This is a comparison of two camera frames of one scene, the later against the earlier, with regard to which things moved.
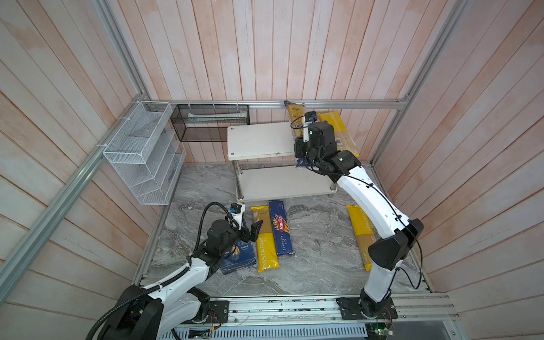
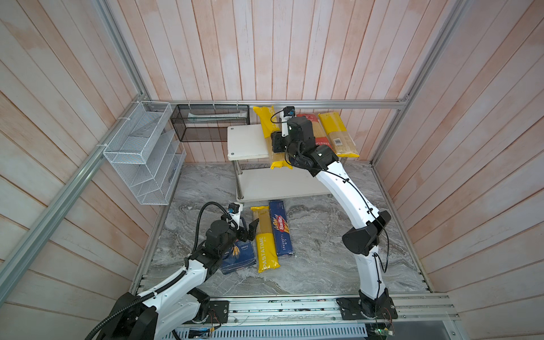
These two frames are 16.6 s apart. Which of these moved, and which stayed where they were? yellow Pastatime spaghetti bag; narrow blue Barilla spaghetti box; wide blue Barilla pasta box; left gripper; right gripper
Moved: right gripper
Stayed: wide blue Barilla pasta box; narrow blue Barilla spaghetti box; left gripper; yellow Pastatime spaghetti bag
